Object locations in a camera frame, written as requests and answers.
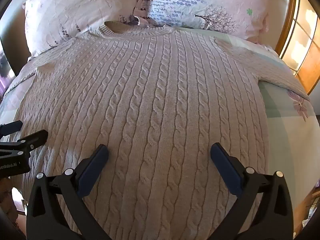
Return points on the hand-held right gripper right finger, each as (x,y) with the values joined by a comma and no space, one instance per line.
(228,172)

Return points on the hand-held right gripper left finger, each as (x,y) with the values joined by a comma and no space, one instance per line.
(90,172)

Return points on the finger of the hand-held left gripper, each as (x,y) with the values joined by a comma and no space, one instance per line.
(37,138)
(12,127)

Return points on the floral patchwork bed sheet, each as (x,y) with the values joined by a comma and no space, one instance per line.
(285,120)

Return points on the brown headboard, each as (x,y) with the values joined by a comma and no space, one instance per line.
(13,32)

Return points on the wooden framed window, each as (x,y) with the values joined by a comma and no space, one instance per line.
(301,37)

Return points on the white and pink floral pillow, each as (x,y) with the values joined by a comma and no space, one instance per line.
(212,5)

